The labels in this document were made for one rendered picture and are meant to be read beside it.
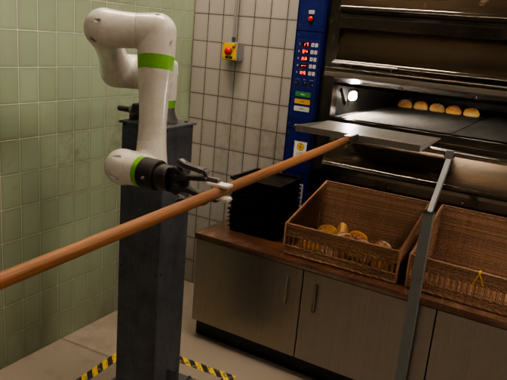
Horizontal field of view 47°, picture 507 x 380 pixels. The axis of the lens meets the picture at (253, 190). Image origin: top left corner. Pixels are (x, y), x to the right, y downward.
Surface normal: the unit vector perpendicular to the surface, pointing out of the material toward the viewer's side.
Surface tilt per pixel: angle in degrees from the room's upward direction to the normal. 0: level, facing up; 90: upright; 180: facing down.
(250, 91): 90
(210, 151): 90
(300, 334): 90
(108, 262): 90
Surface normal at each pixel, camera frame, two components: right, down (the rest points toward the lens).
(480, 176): -0.44, -0.15
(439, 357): -0.51, 0.18
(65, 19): 0.86, 0.20
